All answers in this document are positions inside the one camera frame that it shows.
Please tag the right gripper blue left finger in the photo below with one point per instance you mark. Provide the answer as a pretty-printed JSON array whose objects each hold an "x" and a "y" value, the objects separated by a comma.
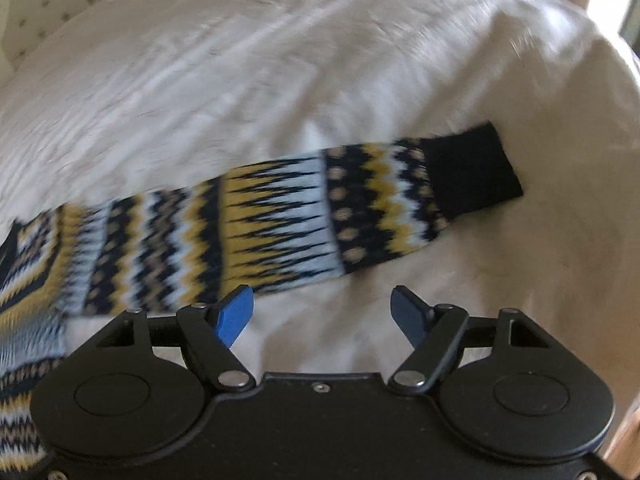
[{"x": 208, "y": 331}]

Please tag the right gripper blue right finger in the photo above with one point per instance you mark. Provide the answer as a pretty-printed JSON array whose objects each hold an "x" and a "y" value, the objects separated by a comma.
[{"x": 435, "y": 334}]

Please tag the patterned navy yellow knit sweater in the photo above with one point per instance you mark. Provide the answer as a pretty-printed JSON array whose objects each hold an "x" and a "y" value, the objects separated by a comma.
[{"x": 273, "y": 226}]

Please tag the white bed duvet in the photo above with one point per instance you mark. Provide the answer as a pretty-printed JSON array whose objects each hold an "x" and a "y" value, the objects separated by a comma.
[{"x": 134, "y": 95}]

